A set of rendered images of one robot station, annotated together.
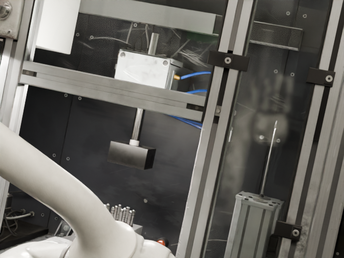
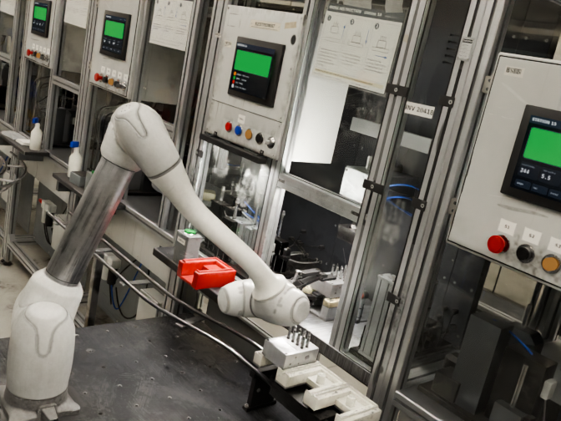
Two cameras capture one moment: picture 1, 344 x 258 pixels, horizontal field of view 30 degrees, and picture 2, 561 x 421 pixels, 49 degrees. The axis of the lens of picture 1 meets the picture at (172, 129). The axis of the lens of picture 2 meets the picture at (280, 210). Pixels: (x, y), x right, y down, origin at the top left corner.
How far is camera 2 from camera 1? 0.95 m
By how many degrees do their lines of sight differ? 34
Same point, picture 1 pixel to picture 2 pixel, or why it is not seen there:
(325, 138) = (417, 244)
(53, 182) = (235, 251)
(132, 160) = (348, 238)
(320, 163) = (413, 260)
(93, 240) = (256, 282)
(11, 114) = (272, 204)
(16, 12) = (276, 144)
